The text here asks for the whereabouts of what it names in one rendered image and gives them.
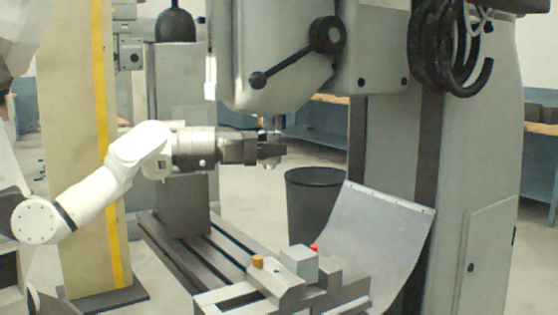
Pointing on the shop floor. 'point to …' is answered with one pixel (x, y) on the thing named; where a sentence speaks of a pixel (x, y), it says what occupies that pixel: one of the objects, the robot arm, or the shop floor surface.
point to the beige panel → (84, 150)
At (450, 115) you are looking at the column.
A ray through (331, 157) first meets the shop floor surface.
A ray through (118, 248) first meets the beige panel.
